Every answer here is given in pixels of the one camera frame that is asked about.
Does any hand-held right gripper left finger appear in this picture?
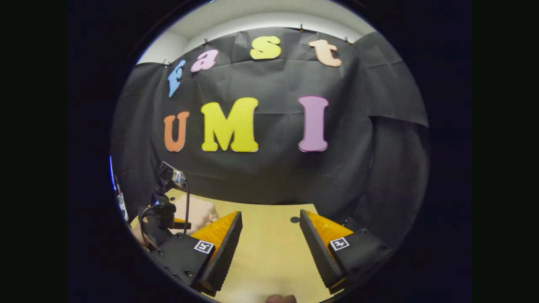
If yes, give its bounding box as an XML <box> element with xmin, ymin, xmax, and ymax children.
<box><xmin>149</xmin><ymin>210</ymin><xmax>244</xmax><ymax>297</ymax></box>

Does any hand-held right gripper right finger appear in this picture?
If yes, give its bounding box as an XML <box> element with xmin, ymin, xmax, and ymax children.
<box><xmin>299</xmin><ymin>209</ymin><xmax>394</xmax><ymax>295</ymax></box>

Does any black backdrop cloth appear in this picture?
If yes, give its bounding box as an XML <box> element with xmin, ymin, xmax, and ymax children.
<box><xmin>110</xmin><ymin>27</ymin><xmax>431</xmax><ymax>249</ymax></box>

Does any pink suitcase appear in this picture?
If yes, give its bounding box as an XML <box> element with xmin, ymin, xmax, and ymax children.
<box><xmin>168</xmin><ymin>194</ymin><xmax>219</xmax><ymax>236</ymax></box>

